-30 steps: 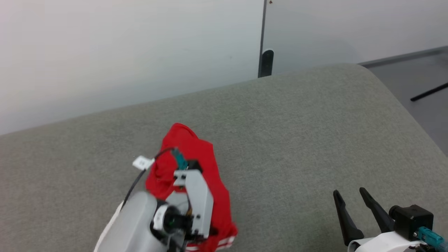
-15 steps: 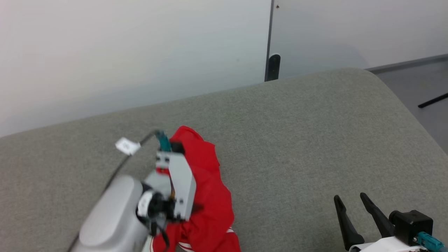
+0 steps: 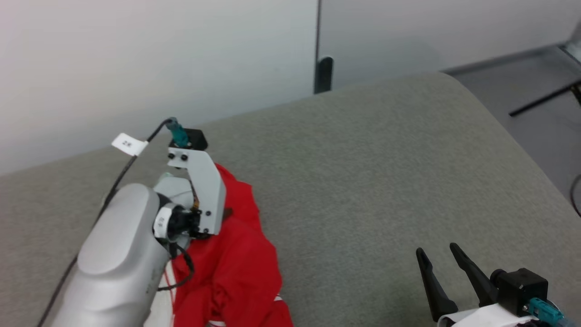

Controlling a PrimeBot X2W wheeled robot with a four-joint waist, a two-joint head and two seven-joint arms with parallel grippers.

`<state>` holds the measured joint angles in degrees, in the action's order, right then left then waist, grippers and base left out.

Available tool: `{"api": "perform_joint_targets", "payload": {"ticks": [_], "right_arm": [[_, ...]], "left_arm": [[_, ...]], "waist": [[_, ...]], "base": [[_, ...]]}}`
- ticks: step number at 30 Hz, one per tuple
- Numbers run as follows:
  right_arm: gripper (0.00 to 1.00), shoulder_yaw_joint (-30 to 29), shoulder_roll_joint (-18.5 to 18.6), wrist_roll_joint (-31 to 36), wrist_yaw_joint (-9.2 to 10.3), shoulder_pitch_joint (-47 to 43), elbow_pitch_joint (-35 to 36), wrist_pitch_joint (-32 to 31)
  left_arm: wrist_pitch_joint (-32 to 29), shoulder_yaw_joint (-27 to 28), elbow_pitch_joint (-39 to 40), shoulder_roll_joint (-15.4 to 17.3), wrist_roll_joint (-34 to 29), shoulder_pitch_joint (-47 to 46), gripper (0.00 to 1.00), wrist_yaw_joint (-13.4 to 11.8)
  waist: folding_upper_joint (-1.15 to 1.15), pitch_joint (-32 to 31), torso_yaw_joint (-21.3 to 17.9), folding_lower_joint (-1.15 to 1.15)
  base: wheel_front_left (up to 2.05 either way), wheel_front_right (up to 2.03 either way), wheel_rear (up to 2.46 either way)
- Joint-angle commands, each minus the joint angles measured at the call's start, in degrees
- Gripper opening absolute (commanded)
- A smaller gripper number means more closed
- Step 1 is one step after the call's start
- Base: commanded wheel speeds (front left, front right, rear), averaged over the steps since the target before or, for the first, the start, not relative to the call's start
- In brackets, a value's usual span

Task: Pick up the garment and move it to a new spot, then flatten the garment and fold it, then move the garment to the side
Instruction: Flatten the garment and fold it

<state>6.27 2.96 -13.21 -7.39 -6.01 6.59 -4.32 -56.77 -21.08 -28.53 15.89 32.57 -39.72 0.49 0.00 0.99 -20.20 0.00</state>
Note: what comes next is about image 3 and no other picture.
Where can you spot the black rounded door stopper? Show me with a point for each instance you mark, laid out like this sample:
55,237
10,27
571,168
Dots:
323,75

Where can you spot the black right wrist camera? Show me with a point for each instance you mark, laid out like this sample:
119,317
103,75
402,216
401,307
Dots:
522,286

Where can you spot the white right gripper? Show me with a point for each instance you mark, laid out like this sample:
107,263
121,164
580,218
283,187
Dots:
485,318

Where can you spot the grey metal frame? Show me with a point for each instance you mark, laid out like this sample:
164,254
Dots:
573,45

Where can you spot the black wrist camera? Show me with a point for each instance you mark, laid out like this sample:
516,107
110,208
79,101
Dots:
196,137
522,286

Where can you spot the teal right camera connector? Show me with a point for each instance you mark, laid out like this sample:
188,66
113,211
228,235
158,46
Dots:
544,312

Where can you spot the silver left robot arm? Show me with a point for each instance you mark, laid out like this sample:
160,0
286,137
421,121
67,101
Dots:
118,254

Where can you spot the red and white shirt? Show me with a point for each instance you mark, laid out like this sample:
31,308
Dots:
236,272

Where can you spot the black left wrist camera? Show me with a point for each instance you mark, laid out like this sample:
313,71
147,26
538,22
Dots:
196,137

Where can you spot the teal left camera connector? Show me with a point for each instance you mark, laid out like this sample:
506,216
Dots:
179,134

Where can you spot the grey fabric sofa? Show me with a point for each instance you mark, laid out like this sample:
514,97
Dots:
363,181

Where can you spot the teal camera connector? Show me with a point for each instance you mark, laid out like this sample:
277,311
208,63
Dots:
544,312
179,134

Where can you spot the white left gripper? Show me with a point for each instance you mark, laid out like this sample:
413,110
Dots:
209,195

